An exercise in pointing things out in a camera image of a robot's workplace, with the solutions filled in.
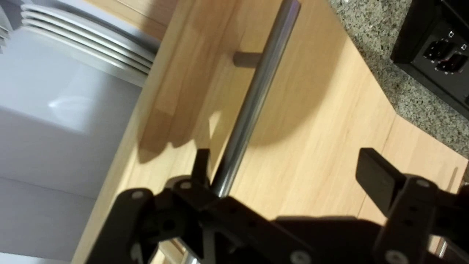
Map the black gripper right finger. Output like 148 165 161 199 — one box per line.
354 146 469 264

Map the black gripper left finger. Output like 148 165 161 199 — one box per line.
86 148 313 264

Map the black electric stove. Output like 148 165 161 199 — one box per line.
390 0 469 120

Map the white dinner plate stack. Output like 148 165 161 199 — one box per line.
19 1 158 77

